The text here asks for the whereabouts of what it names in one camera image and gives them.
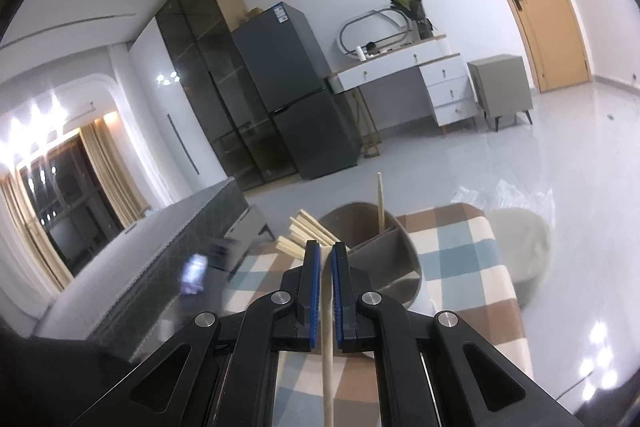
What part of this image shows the pile of wooden chopsticks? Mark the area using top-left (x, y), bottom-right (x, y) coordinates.
top-left (275, 208), bottom-right (340, 263)

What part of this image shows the white wardrobe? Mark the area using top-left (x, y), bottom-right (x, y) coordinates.
top-left (127, 18), bottom-right (228, 212)

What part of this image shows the dark glass cabinet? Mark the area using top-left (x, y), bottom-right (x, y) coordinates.
top-left (155, 0), bottom-right (306, 192)

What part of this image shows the white dressing table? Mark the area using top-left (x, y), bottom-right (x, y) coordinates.
top-left (326, 34), bottom-right (480, 138)

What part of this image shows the pale wooden chopstick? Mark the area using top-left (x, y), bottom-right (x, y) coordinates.
top-left (320, 252), bottom-right (336, 427)
top-left (376, 173), bottom-right (388, 235)

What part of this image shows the grey nightstand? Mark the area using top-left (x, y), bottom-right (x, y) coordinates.
top-left (466, 53), bottom-right (535, 132)

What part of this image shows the grey round pouf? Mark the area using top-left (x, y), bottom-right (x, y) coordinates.
top-left (487, 207), bottom-right (553, 308)

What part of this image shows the wooden stool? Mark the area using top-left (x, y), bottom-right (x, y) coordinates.
top-left (352, 87), bottom-right (383, 158)

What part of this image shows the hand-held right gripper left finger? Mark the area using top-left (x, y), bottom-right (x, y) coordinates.
top-left (70, 239), bottom-right (322, 427)

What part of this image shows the dark grey fridge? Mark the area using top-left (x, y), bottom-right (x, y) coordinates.
top-left (230, 1), bottom-right (363, 181)

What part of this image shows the beige curtain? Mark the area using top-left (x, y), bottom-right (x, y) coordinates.
top-left (0, 172), bottom-right (73, 293)
top-left (80, 122), bottom-right (151, 220)

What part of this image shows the grey quilted bed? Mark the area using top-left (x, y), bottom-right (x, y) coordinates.
top-left (30, 177), bottom-right (278, 363)

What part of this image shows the clear plastic sheet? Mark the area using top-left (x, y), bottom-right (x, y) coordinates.
top-left (450, 179), bottom-right (556, 218)

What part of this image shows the checked blue brown rug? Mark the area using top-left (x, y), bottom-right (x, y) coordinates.
top-left (220, 202), bottom-right (533, 427)

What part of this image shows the dark window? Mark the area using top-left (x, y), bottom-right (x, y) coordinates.
top-left (15, 134), bottom-right (126, 278)

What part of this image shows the oval table mirror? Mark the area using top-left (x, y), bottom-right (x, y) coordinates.
top-left (339, 6), bottom-right (420, 56)

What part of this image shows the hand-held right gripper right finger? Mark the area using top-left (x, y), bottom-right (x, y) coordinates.
top-left (331, 241), bottom-right (583, 427)

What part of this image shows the white utensil holder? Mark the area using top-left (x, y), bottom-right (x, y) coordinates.
top-left (317, 202), bottom-right (423, 310)

